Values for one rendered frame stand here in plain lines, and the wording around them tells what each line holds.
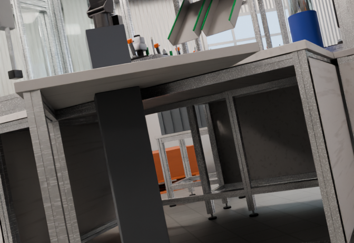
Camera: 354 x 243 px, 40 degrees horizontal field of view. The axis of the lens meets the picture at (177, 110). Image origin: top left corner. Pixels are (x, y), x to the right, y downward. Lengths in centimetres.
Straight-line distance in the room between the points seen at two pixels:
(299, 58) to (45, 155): 88
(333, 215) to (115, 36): 97
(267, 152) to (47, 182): 238
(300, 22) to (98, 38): 128
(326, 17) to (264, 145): 395
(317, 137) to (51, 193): 87
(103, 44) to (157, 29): 465
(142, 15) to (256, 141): 330
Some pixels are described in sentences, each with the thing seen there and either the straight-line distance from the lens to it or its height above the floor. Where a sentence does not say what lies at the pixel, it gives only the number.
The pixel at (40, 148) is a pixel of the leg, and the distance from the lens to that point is 136.
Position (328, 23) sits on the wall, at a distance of 719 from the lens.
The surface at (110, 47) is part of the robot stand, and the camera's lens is 174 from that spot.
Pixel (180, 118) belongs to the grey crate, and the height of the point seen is 73.
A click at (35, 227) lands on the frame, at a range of 256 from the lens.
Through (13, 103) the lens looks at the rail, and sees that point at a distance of 236.
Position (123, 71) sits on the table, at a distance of 135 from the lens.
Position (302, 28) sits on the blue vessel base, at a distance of 267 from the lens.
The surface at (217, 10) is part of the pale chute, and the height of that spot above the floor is 110.
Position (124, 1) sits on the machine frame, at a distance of 349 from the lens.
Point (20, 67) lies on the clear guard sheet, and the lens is 355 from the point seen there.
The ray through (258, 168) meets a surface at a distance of 356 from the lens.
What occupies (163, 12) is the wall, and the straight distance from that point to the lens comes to 645.
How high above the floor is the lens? 66
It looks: 2 degrees up
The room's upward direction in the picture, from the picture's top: 11 degrees counter-clockwise
